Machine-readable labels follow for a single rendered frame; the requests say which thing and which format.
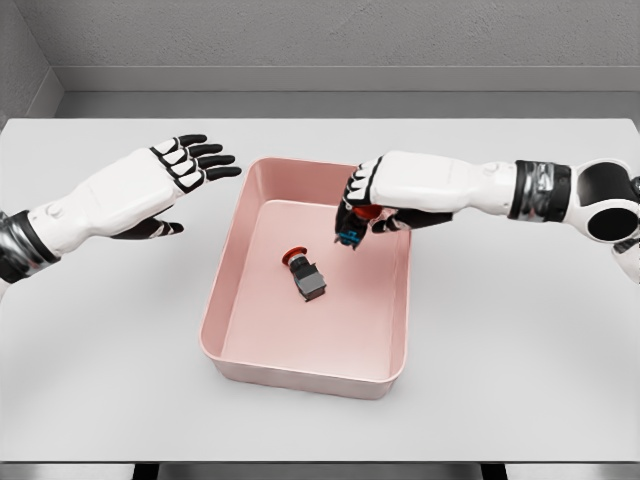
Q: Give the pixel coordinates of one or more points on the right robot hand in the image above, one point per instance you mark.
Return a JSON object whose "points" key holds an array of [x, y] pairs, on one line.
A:
{"points": [[400, 185]]}

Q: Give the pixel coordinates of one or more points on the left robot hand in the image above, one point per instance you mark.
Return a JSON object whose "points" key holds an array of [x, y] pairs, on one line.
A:
{"points": [[131, 185]]}

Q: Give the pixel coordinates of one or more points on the red button blue switch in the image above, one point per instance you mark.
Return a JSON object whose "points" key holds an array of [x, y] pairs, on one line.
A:
{"points": [[356, 227]]}

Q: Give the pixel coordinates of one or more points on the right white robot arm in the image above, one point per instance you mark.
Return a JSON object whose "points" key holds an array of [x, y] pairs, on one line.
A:
{"points": [[540, 195]]}

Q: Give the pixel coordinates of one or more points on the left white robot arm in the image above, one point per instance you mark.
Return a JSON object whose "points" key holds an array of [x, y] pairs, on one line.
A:
{"points": [[45, 230]]}

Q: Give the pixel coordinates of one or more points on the pink rectangular basket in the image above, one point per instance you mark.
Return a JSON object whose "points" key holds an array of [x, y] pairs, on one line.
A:
{"points": [[310, 280]]}

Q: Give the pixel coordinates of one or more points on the red button grey switch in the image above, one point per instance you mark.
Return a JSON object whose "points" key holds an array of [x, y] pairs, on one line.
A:
{"points": [[305, 275]]}

